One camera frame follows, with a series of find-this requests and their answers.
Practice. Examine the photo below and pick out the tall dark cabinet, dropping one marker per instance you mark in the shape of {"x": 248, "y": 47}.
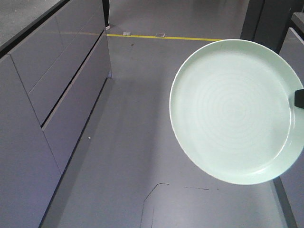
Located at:
{"x": 267, "y": 21}

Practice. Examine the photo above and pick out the person leg with shoe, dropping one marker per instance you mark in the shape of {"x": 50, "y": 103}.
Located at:
{"x": 106, "y": 9}

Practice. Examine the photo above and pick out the light green round plate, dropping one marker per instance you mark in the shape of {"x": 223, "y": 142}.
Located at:
{"x": 232, "y": 110}

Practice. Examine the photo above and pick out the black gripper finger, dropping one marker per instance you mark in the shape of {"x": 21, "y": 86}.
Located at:
{"x": 299, "y": 98}

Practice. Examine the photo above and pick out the grey drawer cabinet unit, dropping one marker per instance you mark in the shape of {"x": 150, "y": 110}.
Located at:
{"x": 54, "y": 61}

